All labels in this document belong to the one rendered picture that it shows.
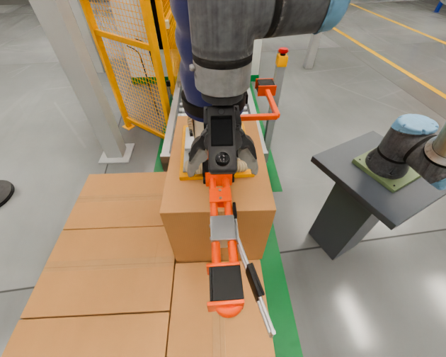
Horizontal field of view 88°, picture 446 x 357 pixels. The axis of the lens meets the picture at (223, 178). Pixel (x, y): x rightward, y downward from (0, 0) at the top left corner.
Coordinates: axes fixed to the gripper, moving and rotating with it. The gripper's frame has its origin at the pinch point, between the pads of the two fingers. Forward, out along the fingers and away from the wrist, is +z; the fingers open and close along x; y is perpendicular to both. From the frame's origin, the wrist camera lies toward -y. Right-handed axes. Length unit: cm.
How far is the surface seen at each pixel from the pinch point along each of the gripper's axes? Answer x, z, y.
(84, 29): 183, 60, 359
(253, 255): -14, 62, 9
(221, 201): 0.1, 12.6, 3.1
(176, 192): 16.0, 27.0, 18.9
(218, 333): 3, 67, -19
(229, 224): -1.5, 12.4, -4.3
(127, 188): 55, 67, 57
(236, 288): -1.8, 11.6, -19.8
